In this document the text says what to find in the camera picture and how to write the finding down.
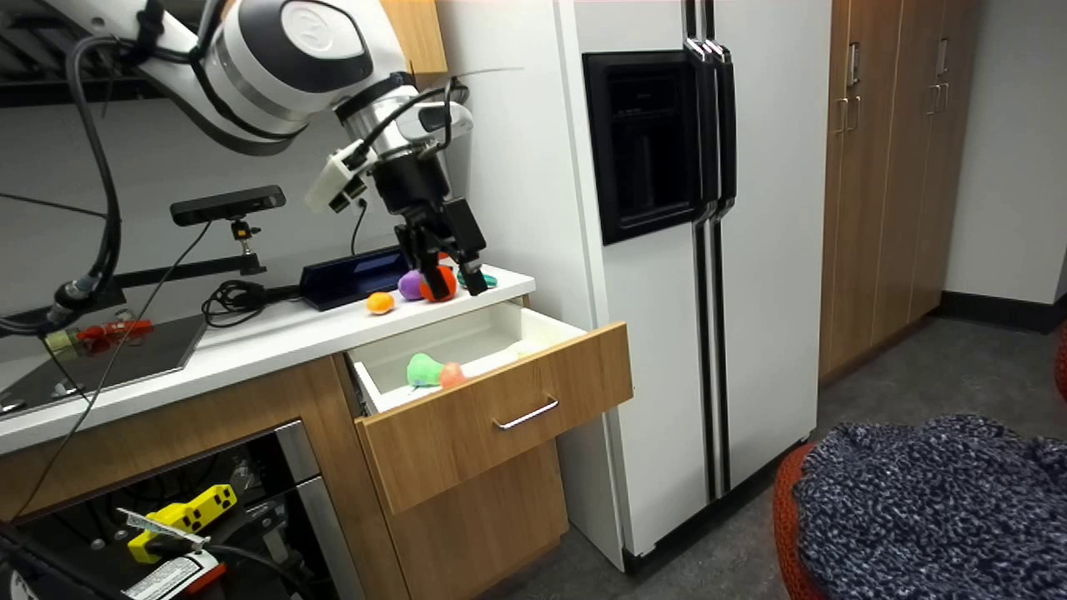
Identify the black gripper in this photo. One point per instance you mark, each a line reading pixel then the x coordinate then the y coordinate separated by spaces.
pixel 414 187

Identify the wooden front white drawer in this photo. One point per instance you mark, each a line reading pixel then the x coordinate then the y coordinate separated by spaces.
pixel 469 429

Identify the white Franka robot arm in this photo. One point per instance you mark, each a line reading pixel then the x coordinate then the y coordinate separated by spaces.
pixel 279 53

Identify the red tomato plush toy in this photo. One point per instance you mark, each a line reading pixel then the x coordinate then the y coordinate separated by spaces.
pixel 449 275

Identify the purple plush toy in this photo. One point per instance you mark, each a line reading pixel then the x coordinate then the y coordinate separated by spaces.
pixel 408 289

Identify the striped watermelon plush toy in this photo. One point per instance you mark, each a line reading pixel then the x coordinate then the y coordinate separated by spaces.
pixel 493 281

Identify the orange yellow plush toy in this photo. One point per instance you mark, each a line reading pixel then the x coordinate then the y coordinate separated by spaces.
pixel 380 303

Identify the dark rectangular box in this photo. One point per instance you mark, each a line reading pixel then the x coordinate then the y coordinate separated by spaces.
pixel 344 277

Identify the green plush toy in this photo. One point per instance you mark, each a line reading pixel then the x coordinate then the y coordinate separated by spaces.
pixel 420 371

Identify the pink orange plush toy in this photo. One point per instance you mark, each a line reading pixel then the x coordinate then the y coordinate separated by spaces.
pixel 455 376

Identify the black fridge ice dispenser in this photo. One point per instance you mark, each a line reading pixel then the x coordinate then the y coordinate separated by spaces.
pixel 644 144

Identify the wooden base cabinet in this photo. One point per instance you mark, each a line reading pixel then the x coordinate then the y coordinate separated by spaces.
pixel 478 521

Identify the black mat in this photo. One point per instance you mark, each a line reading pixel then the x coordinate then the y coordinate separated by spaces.
pixel 134 360

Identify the white double door fridge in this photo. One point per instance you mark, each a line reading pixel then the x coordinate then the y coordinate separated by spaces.
pixel 769 277

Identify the yellow tool under counter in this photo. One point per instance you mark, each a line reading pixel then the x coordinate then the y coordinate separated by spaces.
pixel 186 516

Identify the pale green toy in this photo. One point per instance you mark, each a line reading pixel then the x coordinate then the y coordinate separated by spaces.
pixel 59 341

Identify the black range hood grille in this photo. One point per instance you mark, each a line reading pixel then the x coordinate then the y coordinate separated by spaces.
pixel 45 90

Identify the tall wooden cabinet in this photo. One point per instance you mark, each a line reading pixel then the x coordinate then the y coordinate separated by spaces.
pixel 889 222

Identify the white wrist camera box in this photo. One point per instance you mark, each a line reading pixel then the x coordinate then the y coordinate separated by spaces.
pixel 334 181

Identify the wooden wall cabinet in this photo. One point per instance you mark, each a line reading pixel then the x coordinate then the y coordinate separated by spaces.
pixel 418 33

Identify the black stereo camera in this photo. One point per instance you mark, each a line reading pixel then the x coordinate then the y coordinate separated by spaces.
pixel 227 204

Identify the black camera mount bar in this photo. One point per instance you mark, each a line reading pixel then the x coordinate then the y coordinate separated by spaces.
pixel 179 270

